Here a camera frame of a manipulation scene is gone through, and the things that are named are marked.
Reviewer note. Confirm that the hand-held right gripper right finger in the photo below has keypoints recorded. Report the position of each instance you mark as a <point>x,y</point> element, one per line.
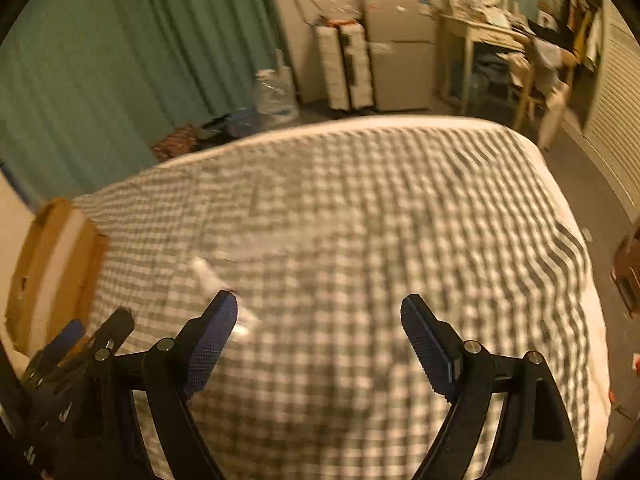
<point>430,345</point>

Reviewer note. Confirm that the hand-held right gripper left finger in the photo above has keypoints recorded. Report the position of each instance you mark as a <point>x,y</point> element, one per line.
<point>215,340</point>

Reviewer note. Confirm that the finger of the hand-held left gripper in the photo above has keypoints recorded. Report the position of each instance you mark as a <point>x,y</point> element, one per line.
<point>65,337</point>
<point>117,322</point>

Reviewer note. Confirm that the white tube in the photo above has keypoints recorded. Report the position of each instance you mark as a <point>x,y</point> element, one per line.
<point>207,275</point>

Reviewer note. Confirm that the cardboard box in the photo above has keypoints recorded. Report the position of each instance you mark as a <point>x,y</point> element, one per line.
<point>55,260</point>

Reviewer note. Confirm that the checked bed sheet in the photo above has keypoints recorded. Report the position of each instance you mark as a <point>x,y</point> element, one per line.
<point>350,235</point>

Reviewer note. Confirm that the brown patterned bag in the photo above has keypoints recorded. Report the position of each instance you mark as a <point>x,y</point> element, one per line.
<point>175,142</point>

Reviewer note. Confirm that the brown wooden stool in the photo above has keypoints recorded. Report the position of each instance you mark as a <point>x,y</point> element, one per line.
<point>627,270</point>

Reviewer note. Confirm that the blue plastic bag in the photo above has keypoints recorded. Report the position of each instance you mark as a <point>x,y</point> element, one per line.
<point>235,120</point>

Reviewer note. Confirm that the clear water jug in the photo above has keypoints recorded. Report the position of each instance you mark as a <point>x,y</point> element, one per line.
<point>272,95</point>

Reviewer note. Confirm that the wooden chair with clothes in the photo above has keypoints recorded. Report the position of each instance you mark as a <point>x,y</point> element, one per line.
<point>525,95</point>

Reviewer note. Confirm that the grey mini fridge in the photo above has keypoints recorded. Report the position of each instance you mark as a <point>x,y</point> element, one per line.
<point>400,70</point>

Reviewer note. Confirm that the white suitcase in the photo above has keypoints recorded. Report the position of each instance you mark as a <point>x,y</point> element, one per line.
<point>332,70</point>

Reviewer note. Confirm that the louvred door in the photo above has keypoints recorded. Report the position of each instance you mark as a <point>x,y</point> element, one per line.
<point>615,110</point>

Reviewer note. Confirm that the cream dressing table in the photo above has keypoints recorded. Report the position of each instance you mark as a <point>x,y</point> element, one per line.
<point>480,30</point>

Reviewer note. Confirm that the clear plastic bag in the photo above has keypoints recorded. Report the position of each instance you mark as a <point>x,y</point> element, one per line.
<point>345,10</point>

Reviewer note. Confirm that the shelf with clothes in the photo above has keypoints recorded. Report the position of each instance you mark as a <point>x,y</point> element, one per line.
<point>575,10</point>

